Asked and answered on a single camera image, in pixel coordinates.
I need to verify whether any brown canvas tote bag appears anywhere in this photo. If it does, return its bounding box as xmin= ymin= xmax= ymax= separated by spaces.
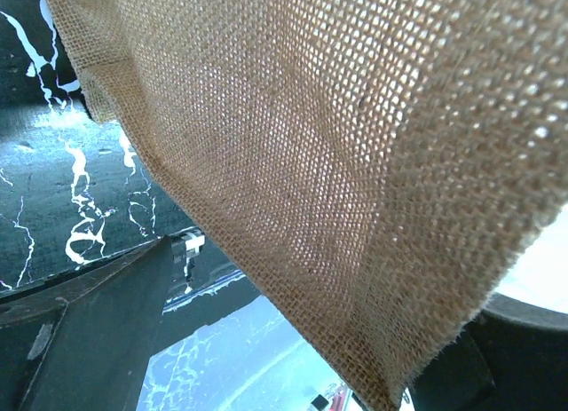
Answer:
xmin=46 ymin=0 xmax=567 ymax=410

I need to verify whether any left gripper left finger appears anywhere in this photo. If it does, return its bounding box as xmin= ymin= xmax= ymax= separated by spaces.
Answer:
xmin=1 ymin=237 xmax=174 ymax=410

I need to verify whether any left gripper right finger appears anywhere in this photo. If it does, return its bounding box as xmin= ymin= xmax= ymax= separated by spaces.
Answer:
xmin=409 ymin=294 xmax=567 ymax=410

